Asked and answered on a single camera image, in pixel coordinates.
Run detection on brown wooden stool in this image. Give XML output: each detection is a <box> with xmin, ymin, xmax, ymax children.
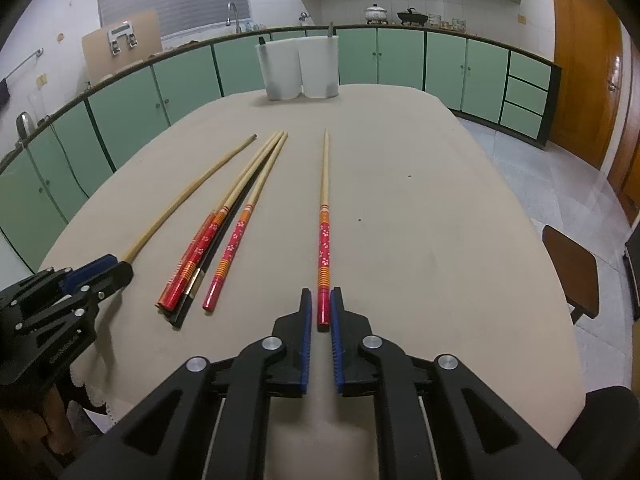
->
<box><xmin>541</xmin><ymin>225</ymin><xmax>600</xmax><ymax>325</ymax></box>

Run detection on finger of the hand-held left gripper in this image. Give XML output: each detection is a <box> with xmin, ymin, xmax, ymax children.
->
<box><xmin>60</xmin><ymin>255</ymin><xmax>119</xmax><ymax>295</ymax></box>
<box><xmin>75</xmin><ymin>261</ymin><xmax>135</xmax><ymax>312</ymax></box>

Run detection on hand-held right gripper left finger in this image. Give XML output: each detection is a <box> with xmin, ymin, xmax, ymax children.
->
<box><xmin>60</xmin><ymin>287</ymin><xmax>313</xmax><ymax>480</ymax></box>

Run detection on white double utensil holder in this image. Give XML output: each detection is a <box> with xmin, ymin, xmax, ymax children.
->
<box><xmin>255</xmin><ymin>35</ymin><xmax>341</xmax><ymax>101</ymax></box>

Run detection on white metal bracket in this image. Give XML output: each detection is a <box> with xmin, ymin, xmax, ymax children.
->
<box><xmin>107</xmin><ymin>22</ymin><xmax>138</xmax><ymax>55</ymax></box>

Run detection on black chair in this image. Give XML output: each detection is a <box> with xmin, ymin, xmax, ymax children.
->
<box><xmin>557</xmin><ymin>385</ymin><xmax>640</xmax><ymax>480</ymax></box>

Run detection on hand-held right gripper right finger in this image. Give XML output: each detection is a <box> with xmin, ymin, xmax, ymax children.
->
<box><xmin>330</xmin><ymin>287</ymin><xmax>583</xmax><ymax>480</ymax></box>

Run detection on wooden door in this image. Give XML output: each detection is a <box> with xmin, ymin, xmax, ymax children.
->
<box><xmin>547</xmin><ymin>0</ymin><xmax>626</xmax><ymax>171</ymax></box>

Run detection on row of glass jars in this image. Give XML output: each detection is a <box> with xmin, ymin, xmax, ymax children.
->
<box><xmin>427</xmin><ymin>14</ymin><xmax>468</xmax><ymax>32</ymax></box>

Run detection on plain bamboo chopstick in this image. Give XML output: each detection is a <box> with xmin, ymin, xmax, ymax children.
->
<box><xmin>121</xmin><ymin>133</ymin><xmax>258</xmax><ymax>264</ymax></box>

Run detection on black wok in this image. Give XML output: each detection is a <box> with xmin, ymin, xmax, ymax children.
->
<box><xmin>396</xmin><ymin>8</ymin><xmax>430</xmax><ymax>27</ymax></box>

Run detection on brown cardboard board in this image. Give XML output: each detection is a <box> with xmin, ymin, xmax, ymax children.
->
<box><xmin>81</xmin><ymin>9</ymin><xmax>163</xmax><ymax>86</ymax></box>

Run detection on chrome towel bar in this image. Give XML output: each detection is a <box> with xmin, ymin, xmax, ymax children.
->
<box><xmin>0</xmin><ymin>47</ymin><xmax>45</xmax><ymax>83</ymax></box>

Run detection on green base cabinets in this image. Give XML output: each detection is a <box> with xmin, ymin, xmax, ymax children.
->
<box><xmin>0</xmin><ymin>25</ymin><xmax>563</xmax><ymax>271</ymax></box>

